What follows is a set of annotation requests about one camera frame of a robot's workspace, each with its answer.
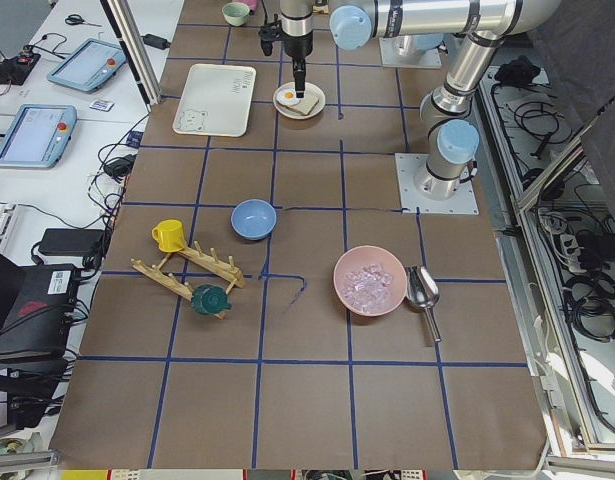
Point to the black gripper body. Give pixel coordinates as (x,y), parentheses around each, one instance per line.
(297,45)

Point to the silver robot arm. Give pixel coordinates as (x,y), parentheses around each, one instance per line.
(483,27)

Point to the white round plate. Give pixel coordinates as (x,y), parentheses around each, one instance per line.
(309,89)

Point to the bread slice on plate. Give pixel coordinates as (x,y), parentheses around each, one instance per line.
(307,104)

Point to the fake fried egg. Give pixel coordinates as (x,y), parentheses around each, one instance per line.
(287,97)

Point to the pink cloth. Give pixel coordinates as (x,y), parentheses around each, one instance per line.
(252,4)

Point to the light green bowl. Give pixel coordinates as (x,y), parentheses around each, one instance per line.
(236,13)

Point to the cream bear tray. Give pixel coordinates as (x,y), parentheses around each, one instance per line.
(216,101)

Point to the blue bowl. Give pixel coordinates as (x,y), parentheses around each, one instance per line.
(253,219)

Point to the far teach pendant tablet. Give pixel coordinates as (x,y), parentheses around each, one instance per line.
(88,67)

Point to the teach pendant tablet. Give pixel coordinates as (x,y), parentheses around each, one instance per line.
(88,67)
(38,136)

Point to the yellow mug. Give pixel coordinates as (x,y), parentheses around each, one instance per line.
(169,235)

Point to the black scissors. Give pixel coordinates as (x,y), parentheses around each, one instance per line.
(76,19)

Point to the pink bowl with ice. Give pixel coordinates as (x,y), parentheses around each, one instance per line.
(370,281)

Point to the dark green mug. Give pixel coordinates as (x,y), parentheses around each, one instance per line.
(210,299)

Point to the metal scoop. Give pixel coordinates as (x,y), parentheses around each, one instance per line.
(423,293)

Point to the near teach pendant tablet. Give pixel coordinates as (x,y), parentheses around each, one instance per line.
(38,136)

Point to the black power adapter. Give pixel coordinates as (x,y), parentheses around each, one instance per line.
(70,242)

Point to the white power strip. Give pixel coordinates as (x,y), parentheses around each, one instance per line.
(571,252)

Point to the black computer box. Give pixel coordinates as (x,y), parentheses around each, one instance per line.
(34,304)

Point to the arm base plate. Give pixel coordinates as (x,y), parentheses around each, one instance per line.
(412,51)
(421,192)

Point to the aluminium frame post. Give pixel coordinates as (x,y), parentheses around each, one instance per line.
(125,29)

